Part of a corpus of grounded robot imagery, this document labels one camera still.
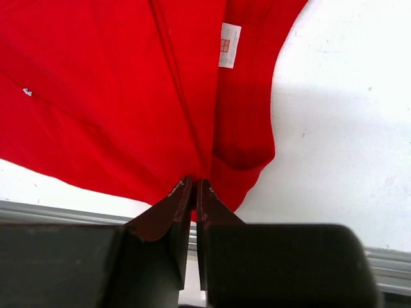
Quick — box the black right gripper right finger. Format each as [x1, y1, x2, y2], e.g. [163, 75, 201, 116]
[196, 180, 383, 307]

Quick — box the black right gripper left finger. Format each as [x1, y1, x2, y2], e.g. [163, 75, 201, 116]
[1, 177, 193, 307]

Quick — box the red t shirt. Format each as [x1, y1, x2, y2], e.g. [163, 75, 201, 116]
[1, 1, 306, 210]

